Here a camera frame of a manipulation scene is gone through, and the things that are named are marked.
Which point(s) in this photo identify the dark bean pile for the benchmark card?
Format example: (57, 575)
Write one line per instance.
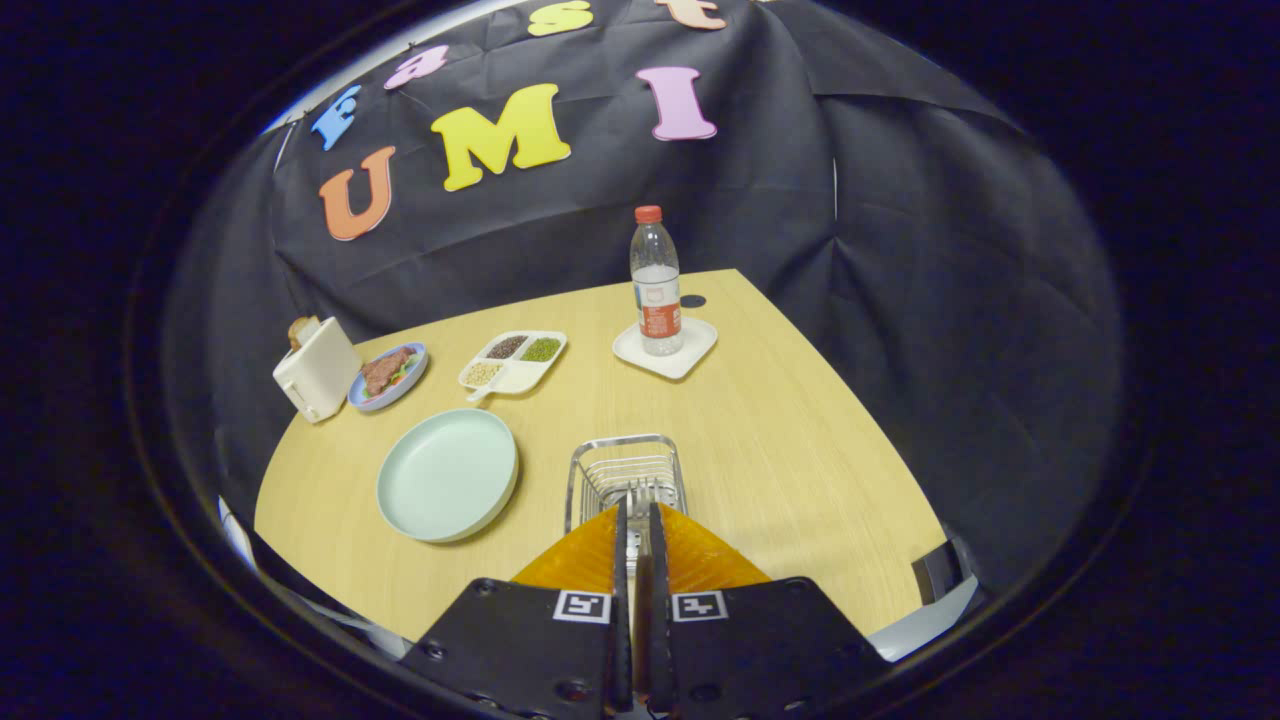
(507, 347)

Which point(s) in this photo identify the red capped water bottle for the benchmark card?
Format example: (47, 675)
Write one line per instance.
(657, 300)

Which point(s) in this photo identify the green bean pile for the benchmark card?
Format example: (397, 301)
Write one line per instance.
(541, 349)

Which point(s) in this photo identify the white square coaster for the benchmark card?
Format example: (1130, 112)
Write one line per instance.
(695, 345)

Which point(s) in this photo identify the pale bean pile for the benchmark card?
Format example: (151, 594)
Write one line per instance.
(483, 373)

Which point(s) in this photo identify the blue plate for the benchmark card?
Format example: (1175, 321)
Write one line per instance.
(405, 390)

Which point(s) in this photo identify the black backdrop cloth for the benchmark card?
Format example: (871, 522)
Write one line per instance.
(900, 250)

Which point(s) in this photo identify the toast slice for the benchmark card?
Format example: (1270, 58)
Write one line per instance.
(302, 330)

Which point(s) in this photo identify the pale green plate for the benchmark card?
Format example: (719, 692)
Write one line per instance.
(447, 475)

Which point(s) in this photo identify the white toaster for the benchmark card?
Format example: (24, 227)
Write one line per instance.
(320, 372)

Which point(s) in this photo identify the dark grey chair part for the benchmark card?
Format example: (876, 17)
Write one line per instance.
(940, 570)

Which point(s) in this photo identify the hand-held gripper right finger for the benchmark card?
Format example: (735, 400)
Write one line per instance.
(656, 620)

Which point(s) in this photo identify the white divided dish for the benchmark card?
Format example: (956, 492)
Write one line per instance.
(522, 376)

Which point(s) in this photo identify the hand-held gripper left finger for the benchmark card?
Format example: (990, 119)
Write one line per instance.
(620, 620)

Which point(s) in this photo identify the meat with greens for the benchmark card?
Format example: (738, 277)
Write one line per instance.
(385, 370)

